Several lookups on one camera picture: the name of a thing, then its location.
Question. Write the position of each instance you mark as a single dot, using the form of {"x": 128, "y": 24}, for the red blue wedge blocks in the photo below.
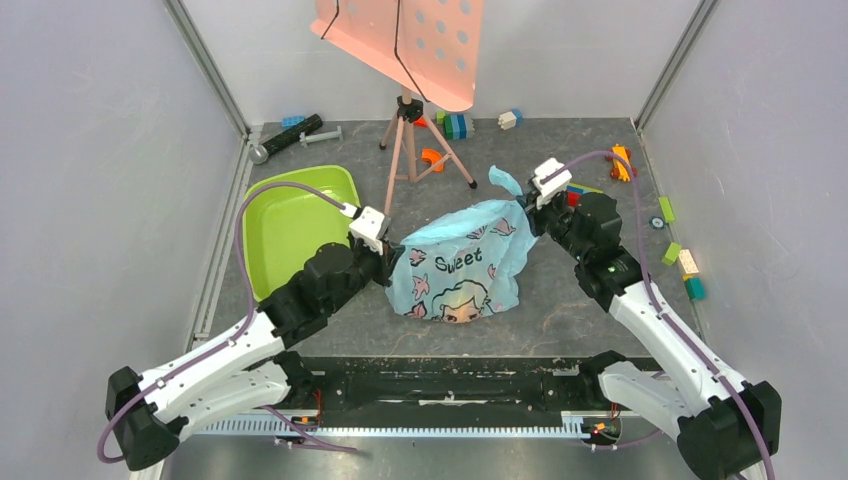
{"x": 575, "y": 191}

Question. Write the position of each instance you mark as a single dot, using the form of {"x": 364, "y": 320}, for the green small brick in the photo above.
{"x": 671, "y": 254}

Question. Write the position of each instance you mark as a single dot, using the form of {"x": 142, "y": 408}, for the small round blue wheel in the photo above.
{"x": 657, "y": 223}

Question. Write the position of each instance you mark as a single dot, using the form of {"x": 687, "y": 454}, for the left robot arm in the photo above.
{"x": 151, "y": 413}

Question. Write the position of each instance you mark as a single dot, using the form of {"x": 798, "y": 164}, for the white blue toy brick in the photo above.
{"x": 510, "y": 119}

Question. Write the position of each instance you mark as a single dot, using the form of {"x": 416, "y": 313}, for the orange yellow toy car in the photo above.
{"x": 622, "y": 168}

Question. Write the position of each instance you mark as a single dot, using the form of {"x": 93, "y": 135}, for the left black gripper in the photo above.
{"x": 391, "y": 254}

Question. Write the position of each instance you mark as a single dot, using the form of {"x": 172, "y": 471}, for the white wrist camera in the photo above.
{"x": 368, "y": 226}
{"x": 549, "y": 178}

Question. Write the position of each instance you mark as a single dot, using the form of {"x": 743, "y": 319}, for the black microphone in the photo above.
{"x": 261, "y": 152}

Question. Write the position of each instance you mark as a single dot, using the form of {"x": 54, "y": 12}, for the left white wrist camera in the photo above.
{"x": 368, "y": 226}

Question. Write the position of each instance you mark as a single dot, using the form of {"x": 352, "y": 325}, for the light blue cartoon plastic bag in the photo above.
{"x": 462, "y": 267}

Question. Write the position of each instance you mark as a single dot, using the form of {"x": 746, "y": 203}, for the green flat brick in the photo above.
{"x": 667, "y": 209}

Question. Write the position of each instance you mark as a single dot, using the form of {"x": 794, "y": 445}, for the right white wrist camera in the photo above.
{"x": 549, "y": 178}

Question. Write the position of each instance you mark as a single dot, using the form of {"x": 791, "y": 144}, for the pink perforated board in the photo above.
{"x": 428, "y": 47}

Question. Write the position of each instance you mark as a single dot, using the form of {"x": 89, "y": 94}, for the green blue brick stack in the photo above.
{"x": 455, "y": 126}

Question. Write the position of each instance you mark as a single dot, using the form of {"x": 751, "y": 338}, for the orange curved toy piece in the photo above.
{"x": 433, "y": 160}

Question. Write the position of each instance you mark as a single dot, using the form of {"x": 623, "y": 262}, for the green plastic basin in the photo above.
{"x": 283, "y": 227}

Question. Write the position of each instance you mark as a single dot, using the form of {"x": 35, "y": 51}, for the white yellow teal bricks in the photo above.
{"x": 691, "y": 276}

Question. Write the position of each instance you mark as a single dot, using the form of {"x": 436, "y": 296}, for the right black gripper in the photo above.
{"x": 532, "y": 216}

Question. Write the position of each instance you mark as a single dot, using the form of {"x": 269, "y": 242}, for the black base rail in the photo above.
{"x": 443, "y": 392}

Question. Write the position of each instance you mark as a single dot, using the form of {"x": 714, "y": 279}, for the grey plastic syringe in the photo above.
{"x": 306, "y": 140}

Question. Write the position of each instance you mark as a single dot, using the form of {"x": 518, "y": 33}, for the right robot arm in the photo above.
{"x": 721, "y": 423}

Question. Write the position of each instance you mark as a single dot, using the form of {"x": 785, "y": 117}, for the pink tripod stand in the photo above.
{"x": 404, "y": 158}

